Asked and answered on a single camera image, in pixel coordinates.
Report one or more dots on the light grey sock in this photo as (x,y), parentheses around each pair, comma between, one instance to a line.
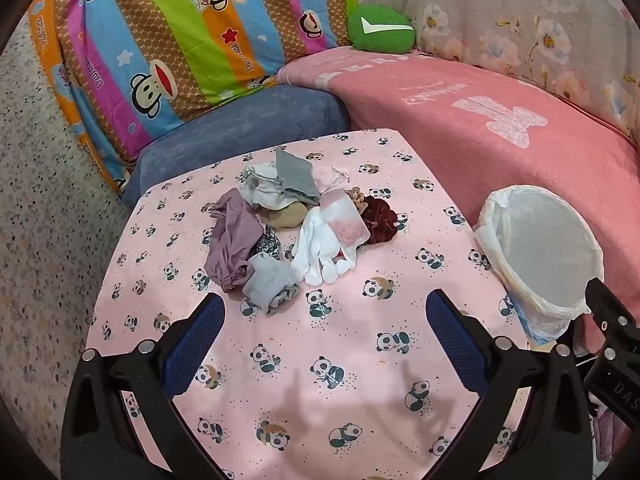
(267,280)

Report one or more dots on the dark red scrunchie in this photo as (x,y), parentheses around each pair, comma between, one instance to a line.
(377,220)

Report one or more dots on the pink panda-print cloth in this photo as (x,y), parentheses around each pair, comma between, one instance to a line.
(340,360)

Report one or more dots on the black white patterned scrunchie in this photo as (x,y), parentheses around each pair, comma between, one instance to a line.
(267,245)

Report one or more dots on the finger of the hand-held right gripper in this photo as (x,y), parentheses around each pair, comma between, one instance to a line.
(612,310)

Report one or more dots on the beige scrunchie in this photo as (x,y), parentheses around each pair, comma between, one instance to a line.
(285,217)

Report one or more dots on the blue velvet cushion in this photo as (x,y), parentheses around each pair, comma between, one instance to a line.
(240,135)

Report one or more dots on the light blue waste bin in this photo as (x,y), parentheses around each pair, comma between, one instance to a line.
(537,327)

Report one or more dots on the striped monkey-print pillow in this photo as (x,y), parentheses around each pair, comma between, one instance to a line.
(200,45)
(60,75)

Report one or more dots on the grey cloth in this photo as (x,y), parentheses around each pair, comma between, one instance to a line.
(295,172)

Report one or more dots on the purple cloth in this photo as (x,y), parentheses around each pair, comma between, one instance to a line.
(235,240)

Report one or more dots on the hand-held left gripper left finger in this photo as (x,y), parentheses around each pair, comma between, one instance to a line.
(197,345)

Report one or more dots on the pink white mesh pouch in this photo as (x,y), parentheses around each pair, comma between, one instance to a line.
(345,222)

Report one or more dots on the white cloth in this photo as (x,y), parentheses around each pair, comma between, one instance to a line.
(257,192)

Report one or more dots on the pink blanket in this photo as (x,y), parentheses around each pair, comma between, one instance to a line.
(475,140)

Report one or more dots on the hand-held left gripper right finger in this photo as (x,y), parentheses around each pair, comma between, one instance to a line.
(452,340)

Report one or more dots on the white glove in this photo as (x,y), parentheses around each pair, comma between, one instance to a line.
(317,245)

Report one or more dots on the green cushion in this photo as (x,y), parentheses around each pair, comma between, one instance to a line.
(382,30)

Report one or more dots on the floral blanket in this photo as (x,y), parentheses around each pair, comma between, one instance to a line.
(525,15)

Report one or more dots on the white lined waste bin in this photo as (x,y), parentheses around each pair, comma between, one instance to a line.
(540,245)

